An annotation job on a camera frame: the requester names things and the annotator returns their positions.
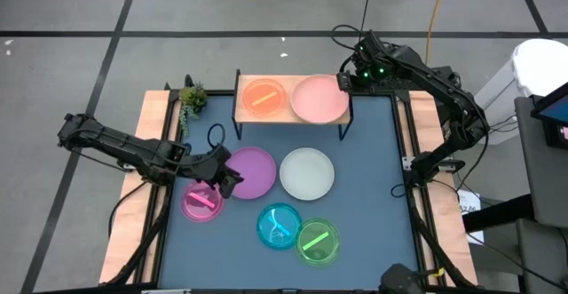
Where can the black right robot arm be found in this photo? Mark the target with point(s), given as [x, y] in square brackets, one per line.
[444, 85]

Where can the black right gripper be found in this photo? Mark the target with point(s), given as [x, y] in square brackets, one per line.
[375, 61]

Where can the green transparent plate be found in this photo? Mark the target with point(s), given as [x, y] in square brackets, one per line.
[318, 242]

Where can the white opaque plate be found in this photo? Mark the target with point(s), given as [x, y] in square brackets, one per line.
[307, 174]

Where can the black tablet screen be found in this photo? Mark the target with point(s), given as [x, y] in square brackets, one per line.
[554, 112]

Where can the blue transparent plate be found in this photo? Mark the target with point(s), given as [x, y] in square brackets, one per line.
[278, 226]

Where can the purple opaque plate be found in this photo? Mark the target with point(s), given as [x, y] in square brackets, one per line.
[255, 172]

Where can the grey desk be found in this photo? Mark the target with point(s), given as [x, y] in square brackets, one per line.
[546, 183]

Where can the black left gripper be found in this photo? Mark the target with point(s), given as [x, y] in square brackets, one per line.
[208, 165]

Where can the black rounded object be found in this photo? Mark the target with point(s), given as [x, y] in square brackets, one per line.
[399, 280]

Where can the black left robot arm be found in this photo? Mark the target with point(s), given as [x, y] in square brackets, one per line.
[120, 145]

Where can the orange transparent plate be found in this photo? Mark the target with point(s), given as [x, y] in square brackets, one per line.
[264, 97]

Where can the wooden table side board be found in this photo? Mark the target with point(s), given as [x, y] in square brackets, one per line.
[128, 223]
[417, 125]

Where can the small green potted plant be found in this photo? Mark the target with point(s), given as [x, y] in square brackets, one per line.
[193, 98]

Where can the pale pink opaque plate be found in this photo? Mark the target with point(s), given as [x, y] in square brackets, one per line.
[319, 99]

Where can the wooden shelf with black frame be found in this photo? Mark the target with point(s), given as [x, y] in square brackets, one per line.
[284, 120]

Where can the white paper sheet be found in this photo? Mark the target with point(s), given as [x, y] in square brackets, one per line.
[469, 205]

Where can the black table frame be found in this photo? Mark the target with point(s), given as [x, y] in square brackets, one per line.
[160, 240]

